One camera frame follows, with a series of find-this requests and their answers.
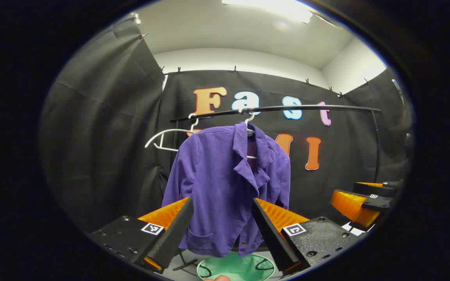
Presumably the green laundry hamper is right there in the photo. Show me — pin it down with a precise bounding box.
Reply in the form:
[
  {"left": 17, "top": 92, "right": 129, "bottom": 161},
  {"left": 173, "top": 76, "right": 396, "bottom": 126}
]
[{"left": 196, "top": 252, "right": 276, "bottom": 281}]

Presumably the row of small black clips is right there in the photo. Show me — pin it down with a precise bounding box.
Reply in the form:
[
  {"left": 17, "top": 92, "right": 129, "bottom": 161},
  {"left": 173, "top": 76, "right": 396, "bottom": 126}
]
[{"left": 139, "top": 33, "right": 370, "bottom": 98}]

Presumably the black metal clothes rack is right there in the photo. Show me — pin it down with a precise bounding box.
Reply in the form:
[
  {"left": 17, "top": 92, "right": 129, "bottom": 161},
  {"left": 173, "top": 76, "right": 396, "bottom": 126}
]
[{"left": 169, "top": 105, "right": 382, "bottom": 272}]

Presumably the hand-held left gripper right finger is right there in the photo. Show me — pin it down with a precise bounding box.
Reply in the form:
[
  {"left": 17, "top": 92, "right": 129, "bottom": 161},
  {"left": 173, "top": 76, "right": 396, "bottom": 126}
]
[{"left": 252, "top": 198, "right": 360, "bottom": 276}]

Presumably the purple corduroy jacket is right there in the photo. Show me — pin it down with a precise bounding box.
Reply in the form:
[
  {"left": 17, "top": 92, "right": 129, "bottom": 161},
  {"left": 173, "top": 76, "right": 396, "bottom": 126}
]
[{"left": 162, "top": 122, "right": 291, "bottom": 258}]

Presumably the white plastic hanger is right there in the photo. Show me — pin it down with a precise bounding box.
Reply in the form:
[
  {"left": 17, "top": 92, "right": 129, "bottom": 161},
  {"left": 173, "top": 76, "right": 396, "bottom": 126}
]
[
  {"left": 145, "top": 113, "right": 200, "bottom": 153},
  {"left": 244, "top": 111, "right": 257, "bottom": 160}
]

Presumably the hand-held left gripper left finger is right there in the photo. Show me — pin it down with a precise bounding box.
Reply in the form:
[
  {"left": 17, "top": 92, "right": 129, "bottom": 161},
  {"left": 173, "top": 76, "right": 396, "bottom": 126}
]
[{"left": 88, "top": 197, "right": 194, "bottom": 274}]

